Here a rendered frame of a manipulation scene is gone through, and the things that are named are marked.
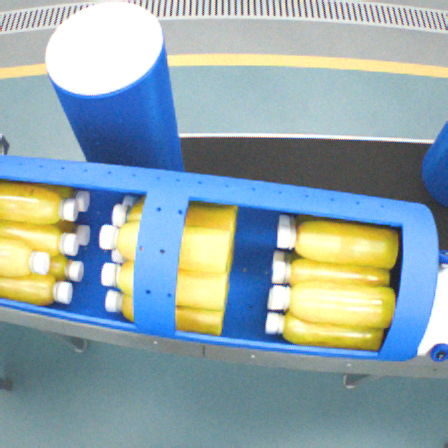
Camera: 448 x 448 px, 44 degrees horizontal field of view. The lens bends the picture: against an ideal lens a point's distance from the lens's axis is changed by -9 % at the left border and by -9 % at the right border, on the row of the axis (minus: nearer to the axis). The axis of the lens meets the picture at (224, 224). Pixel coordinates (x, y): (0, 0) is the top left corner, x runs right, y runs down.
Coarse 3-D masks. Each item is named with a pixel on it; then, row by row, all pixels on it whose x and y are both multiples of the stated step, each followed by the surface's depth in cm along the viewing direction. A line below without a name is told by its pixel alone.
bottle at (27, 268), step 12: (0, 240) 98; (12, 240) 99; (0, 252) 97; (12, 252) 97; (24, 252) 98; (36, 252) 100; (0, 264) 97; (12, 264) 97; (24, 264) 98; (12, 276) 99; (24, 276) 100
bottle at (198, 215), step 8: (128, 208) 101; (136, 208) 100; (192, 208) 99; (200, 208) 99; (208, 208) 100; (216, 208) 100; (224, 208) 100; (232, 208) 101; (128, 216) 101; (136, 216) 99; (192, 216) 98; (200, 216) 98; (208, 216) 98; (216, 216) 98; (224, 216) 98; (232, 216) 98; (192, 224) 98; (200, 224) 98; (208, 224) 98; (216, 224) 98; (224, 224) 98; (232, 224) 98; (232, 232) 98; (232, 240) 99
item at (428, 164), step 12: (444, 132) 183; (432, 144) 201; (444, 144) 183; (432, 156) 197; (444, 156) 185; (432, 168) 198; (444, 168) 189; (432, 180) 201; (444, 180) 193; (432, 192) 205; (444, 192) 198; (444, 204) 204
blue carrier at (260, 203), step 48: (96, 192) 113; (144, 192) 92; (192, 192) 92; (240, 192) 93; (288, 192) 94; (336, 192) 98; (96, 240) 116; (144, 240) 88; (240, 240) 114; (432, 240) 88; (96, 288) 113; (144, 288) 89; (240, 288) 114; (432, 288) 86; (192, 336) 95; (240, 336) 105; (384, 336) 107
